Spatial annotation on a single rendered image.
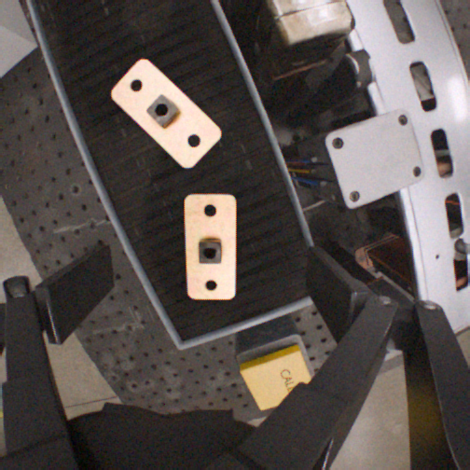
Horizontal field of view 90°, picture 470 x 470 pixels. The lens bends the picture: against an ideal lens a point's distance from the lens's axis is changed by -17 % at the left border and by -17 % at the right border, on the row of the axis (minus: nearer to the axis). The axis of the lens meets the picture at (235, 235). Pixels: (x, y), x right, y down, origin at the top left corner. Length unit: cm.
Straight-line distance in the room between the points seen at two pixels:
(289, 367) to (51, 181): 72
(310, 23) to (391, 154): 16
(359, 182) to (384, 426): 240
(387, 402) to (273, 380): 211
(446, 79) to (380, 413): 224
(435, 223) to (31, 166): 90
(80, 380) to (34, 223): 148
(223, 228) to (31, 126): 72
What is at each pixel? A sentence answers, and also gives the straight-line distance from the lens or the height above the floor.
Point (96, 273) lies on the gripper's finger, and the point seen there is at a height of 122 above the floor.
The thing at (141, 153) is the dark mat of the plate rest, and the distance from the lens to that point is 22.
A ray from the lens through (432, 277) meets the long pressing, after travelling 52.
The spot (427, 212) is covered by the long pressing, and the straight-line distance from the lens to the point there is 48.
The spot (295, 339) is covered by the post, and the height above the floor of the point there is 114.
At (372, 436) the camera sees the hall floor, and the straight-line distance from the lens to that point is 264.
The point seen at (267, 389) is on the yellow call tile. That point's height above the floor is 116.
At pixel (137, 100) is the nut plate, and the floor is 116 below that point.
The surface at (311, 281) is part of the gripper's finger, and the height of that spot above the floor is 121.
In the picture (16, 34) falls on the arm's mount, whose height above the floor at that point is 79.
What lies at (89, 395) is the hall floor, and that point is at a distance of 225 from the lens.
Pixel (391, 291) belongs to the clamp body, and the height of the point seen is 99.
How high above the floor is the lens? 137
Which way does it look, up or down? 76 degrees down
